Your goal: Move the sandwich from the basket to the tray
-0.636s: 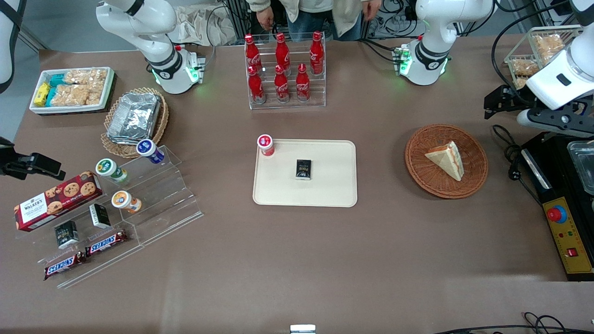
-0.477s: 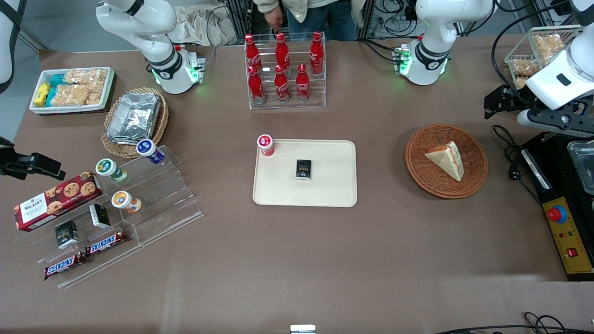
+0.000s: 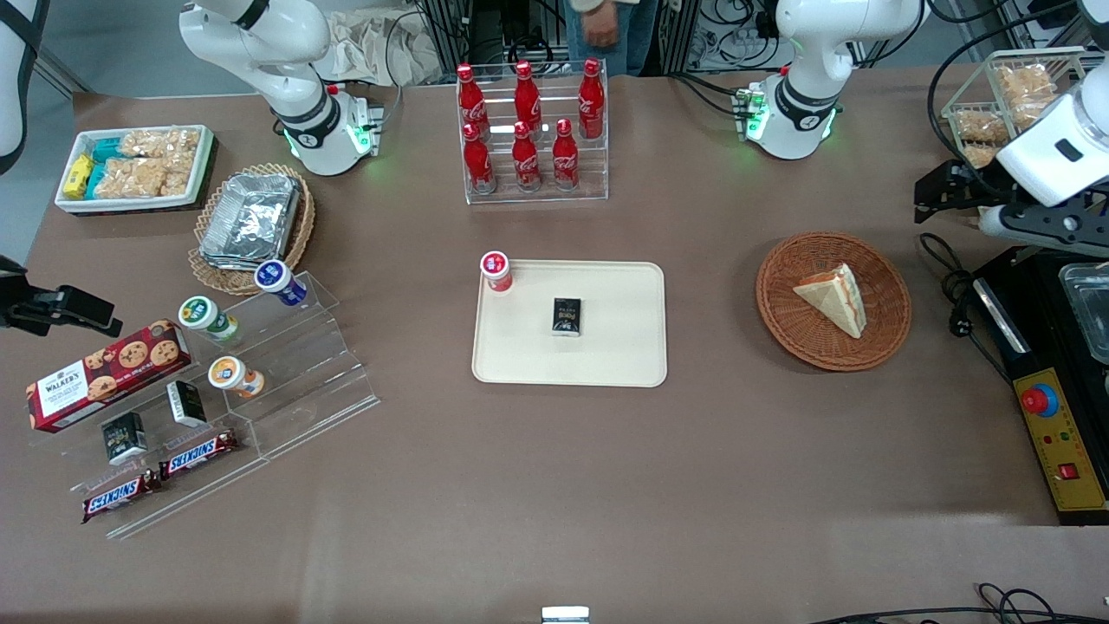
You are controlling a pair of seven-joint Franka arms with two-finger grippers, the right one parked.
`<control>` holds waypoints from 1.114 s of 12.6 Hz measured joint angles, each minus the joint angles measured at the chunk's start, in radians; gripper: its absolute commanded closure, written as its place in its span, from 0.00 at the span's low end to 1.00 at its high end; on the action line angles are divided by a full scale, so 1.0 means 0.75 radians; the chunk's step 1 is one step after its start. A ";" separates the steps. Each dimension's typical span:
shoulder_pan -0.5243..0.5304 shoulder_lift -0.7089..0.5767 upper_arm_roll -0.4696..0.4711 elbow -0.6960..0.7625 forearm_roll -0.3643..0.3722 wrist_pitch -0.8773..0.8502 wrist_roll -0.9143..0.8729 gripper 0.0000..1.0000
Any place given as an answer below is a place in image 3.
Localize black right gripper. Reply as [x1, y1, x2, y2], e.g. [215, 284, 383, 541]
[0, 255, 124, 340]

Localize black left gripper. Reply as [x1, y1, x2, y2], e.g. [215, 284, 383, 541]
[914, 160, 1018, 226]

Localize triangular sandwich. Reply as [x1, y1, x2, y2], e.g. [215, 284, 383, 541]
[793, 263, 868, 341]

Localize white rectangular snack tray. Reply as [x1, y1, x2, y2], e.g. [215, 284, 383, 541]
[54, 125, 217, 216]

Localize round brown wicker basket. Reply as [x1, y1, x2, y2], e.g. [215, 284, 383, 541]
[756, 231, 912, 373]

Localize light woven wicker basket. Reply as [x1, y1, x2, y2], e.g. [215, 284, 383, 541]
[188, 163, 317, 297]

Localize cream plastic tray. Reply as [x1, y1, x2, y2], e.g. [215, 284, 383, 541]
[471, 260, 669, 388]

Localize red Walkers cookie box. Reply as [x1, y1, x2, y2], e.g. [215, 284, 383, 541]
[25, 320, 194, 433]

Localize green lid cup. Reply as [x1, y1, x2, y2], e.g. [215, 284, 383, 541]
[178, 296, 242, 344]

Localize yellow snack packet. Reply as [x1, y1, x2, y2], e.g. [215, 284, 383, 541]
[63, 154, 95, 199]

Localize clear rice cracker packet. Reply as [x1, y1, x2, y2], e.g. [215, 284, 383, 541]
[93, 158, 193, 200]
[119, 128, 203, 164]

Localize orange lid cup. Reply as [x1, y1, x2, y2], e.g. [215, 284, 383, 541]
[208, 356, 266, 400]

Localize Snickers chocolate bar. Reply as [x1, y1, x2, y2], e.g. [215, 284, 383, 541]
[159, 429, 240, 481]
[81, 470, 164, 524]

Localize black appliance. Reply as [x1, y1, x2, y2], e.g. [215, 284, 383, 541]
[970, 245, 1109, 528]

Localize stack of foil trays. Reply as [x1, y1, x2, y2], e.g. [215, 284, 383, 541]
[199, 172, 302, 272]

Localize clear plastic container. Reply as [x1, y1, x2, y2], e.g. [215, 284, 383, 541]
[1059, 263, 1109, 366]

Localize blue lid cup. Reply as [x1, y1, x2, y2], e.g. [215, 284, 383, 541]
[254, 260, 309, 308]

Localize clear acrylic stepped display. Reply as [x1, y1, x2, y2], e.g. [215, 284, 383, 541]
[26, 271, 381, 541]

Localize yellow control panel box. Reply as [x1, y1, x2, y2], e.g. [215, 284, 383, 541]
[1012, 367, 1109, 514]

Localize person in blue jeans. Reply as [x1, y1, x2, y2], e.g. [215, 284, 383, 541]
[563, 0, 661, 78]

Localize red cola bottle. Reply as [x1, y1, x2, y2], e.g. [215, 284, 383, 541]
[578, 58, 606, 140]
[457, 63, 490, 141]
[511, 120, 543, 192]
[552, 119, 580, 192]
[514, 60, 543, 133]
[463, 123, 497, 195]

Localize beige cloth bag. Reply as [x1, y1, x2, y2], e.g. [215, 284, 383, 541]
[316, 10, 444, 88]

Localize clear acrylic bottle rack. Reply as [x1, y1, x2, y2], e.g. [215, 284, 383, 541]
[457, 58, 610, 206]

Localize red lid cup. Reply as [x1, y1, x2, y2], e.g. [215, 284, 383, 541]
[480, 250, 515, 295]

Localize black power cable with plug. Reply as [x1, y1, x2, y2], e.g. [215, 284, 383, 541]
[918, 232, 1016, 384]

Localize white wire rack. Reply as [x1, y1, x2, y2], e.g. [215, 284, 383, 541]
[940, 48, 1089, 172]

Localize black left arm base cable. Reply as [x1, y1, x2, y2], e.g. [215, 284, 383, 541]
[667, 71, 748, 120]

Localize black arm base cable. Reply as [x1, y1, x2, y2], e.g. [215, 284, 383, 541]
[667, 71, 748, 120]
[379, 7, 427, 124]

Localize tangle of background cables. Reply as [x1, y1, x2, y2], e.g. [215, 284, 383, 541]
[684, 0, 781, 75]

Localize black right arm base cable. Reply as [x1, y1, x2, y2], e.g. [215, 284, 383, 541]
[379, 7, 427, 124]

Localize black floor cables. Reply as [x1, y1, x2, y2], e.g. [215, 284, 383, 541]
[806, 582, 1109, 624]

